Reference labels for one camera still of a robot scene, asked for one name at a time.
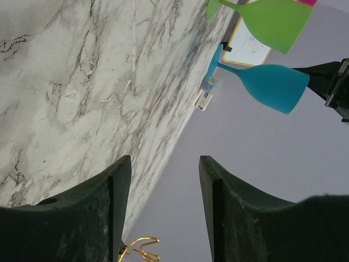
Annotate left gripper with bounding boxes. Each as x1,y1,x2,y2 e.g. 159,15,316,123
293,58,348,123

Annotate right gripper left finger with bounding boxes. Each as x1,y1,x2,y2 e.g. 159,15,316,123
1,156,131,261

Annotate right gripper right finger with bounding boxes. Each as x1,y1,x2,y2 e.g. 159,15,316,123
198,156,348,261

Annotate blue wine glass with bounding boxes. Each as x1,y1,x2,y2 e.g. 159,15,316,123
205,44,310,114

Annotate green wine glass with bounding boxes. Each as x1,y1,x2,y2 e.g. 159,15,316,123
206,0,314,54

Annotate magenta wine glass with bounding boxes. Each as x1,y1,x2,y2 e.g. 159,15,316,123
296,0,317,6

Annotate white whiteboard eraser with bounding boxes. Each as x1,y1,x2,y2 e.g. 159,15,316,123
195,91,213,111

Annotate gold wire wine glass rack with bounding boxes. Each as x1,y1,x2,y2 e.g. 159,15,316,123
117,236,161,262

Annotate small whiteboard with wooden frame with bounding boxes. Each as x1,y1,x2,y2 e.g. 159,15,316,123
222,11,271,67

